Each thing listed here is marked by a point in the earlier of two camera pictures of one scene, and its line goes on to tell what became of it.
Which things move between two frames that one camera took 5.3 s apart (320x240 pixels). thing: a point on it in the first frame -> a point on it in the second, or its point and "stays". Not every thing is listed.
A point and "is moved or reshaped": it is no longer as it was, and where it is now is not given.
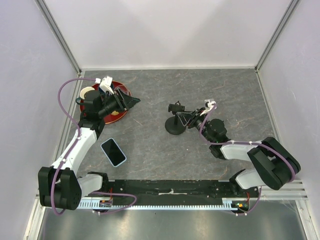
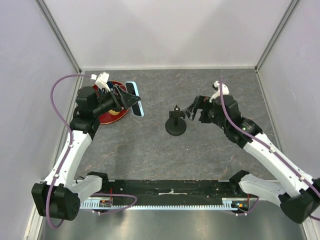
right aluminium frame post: [292, 5] stays
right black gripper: [191, 117] -> [200, 102]
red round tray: [110, 119] stays
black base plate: [176, 191] stays
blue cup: [102, 92] stays
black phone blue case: [113, 152] -> [137, 109]
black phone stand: [174, 125] is moved or reshaped
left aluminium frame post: [59, 34] stays
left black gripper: [124, 102] stays
